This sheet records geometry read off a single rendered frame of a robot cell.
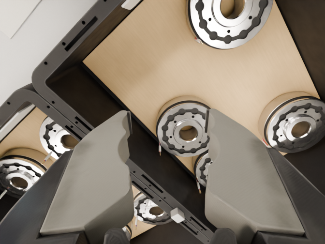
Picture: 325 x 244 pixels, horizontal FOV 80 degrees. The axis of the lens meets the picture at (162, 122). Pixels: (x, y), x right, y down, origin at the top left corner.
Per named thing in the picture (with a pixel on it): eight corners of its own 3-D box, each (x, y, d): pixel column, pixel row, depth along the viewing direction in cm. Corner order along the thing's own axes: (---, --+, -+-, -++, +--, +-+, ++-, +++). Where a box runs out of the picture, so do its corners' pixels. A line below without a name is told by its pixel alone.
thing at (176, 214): (169, 210, 30) (170, 218, 29) (177, 206, 30) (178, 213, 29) (177, 216, 31) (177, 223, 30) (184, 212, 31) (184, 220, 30)
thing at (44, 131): (27, 132, 32) (25, 134, 31) (71, 99, 29) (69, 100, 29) (73, 171, 36) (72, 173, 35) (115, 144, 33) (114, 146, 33)
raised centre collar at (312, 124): (277, 127, 32) (279, 129, 31) (306, 108, 30) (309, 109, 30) (291, 145, 34) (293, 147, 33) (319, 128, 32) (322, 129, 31)
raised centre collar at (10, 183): (1, 178, 36) (-2, 180, 35) (17, 165, 35) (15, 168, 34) (24, 193, 38) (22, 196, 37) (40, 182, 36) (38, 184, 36)
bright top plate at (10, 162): (-19, 174, 36) (-21, 176, 35) (15, 147, 33) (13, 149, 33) (28, 204, 40) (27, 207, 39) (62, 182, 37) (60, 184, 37)
